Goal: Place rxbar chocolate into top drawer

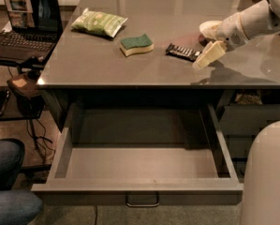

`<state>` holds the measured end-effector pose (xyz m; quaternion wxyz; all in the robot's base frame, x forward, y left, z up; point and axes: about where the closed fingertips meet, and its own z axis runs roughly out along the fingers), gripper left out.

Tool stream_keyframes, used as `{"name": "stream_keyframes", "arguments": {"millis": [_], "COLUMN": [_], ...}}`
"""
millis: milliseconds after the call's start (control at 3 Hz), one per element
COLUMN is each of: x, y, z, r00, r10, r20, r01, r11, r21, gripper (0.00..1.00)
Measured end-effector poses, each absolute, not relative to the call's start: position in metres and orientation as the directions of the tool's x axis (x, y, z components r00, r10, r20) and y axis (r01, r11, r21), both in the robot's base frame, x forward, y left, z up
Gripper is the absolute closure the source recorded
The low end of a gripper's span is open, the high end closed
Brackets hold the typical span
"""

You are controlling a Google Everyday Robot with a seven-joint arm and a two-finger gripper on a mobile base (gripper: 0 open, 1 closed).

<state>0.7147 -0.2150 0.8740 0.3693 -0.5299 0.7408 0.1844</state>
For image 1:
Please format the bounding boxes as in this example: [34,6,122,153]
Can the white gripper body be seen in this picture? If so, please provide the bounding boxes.
[215,12,249,51]

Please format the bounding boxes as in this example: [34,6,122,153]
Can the black rxbar chocolate bar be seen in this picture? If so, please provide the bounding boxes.
[166,43,201,62]

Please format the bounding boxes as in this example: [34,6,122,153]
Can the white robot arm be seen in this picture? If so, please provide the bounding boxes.
[193,0,280,68]

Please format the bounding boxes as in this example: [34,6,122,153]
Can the dark side drawer cabinet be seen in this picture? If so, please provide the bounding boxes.
[216,89,280,178]

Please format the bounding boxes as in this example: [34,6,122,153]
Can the open grey top drawer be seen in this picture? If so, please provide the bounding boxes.
[32,104,243,205]

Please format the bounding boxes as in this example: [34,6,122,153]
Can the white bowl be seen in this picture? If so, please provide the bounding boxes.
[199,21,222,40]

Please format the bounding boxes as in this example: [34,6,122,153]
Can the green yellow sponge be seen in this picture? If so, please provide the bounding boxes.
[120,34,154,57]

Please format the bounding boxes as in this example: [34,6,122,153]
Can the green chip bag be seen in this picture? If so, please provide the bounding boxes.
[71,7,127,38]

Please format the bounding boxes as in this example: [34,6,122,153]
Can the black laptop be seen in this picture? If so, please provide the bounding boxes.
[0,0,63,66]

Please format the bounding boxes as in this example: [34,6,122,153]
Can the black device with label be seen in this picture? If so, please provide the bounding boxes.
[7,73,40,99]

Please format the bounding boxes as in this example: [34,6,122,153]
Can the black laptop stand table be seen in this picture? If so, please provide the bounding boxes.
[0,67,51,173]

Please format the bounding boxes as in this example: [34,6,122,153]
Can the person's leg in jeans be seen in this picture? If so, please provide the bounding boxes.
[0,138,25,190]

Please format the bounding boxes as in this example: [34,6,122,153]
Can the metal drawer handle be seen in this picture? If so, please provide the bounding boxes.
[125,195,159,208]

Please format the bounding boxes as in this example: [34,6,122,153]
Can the black cables on floor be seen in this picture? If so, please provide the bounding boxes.
[26,118,57,164]

